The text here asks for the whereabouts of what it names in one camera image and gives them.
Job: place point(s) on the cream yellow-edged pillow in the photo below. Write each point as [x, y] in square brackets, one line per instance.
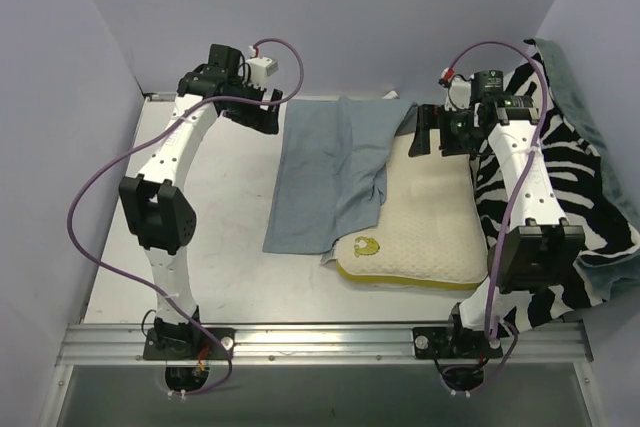
[428, 233]

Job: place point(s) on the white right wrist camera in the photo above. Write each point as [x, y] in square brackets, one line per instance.
[457, 90]

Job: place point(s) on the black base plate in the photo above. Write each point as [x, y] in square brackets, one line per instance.
[448, 343]
[220, 342]

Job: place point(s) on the aluminium mounting rail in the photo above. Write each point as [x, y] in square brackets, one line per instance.
[313, 344]

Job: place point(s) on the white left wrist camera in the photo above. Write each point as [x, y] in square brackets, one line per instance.
[259, 68]

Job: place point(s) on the grey-blue pillowcase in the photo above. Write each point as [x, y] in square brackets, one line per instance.
[331, 180]

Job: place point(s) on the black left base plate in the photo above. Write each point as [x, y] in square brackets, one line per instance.
[220, 342]

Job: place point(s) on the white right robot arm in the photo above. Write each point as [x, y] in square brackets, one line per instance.
[536, 243]

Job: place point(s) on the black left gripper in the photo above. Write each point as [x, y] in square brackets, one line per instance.
[251, 110]

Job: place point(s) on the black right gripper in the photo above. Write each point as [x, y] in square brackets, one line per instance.
[442, 129]

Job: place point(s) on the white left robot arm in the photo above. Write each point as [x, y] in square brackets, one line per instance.
[155, 207]

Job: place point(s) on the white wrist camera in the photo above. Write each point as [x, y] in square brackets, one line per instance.
[457, 90]
[259, 68]

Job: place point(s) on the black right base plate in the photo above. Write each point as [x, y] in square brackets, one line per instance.
[448, 343]

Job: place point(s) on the zebra print cushion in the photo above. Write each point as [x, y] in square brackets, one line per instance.
[580, 168]

